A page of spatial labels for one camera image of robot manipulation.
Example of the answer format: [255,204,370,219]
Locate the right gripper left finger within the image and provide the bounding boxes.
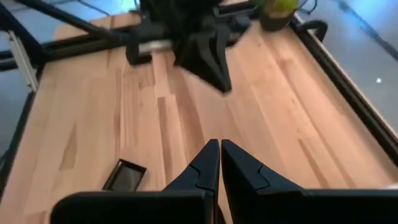
[49,138,221,224]

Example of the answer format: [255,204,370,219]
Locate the potted green succulent plant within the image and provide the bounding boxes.
[251,0,300,32]

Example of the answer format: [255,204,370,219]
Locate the silver metal bracket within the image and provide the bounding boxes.
[7,30,40,93]

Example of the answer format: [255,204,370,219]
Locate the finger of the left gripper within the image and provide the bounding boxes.
[218,29,233,94]
[174,30,229,93]

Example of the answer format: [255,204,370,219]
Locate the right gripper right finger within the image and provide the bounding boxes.
[220,138,398,224]

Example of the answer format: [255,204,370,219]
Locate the black square mini plate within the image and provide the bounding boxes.
[101,158,147,192]

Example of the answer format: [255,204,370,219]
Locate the black curved clamp handle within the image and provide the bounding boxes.
[295,19,330,43]

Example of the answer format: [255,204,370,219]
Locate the black aluminium table frame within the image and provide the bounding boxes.
[0,0,398,200]

